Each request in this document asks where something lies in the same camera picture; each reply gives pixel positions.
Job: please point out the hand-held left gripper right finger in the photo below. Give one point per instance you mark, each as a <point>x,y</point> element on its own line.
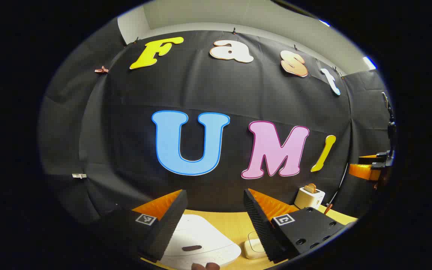
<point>261,228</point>

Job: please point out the ceiling light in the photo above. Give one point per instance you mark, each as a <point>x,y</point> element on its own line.
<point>369,62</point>
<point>324,23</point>

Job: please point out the clear plastic container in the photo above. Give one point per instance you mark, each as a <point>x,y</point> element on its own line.
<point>254,243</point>

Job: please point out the white toaster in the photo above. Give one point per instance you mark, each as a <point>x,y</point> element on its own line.
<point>308,199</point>

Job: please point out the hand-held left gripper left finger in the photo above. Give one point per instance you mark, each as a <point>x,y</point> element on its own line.
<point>167,228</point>

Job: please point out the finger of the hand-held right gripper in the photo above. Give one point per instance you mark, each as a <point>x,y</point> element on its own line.
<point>368,159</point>
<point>364,171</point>

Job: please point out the brown toast slice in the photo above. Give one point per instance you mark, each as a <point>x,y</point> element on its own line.
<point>310,187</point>

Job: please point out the white rice cooker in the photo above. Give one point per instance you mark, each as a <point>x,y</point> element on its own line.
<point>204,236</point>

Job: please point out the copper clip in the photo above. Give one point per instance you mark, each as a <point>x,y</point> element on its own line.
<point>101,69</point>

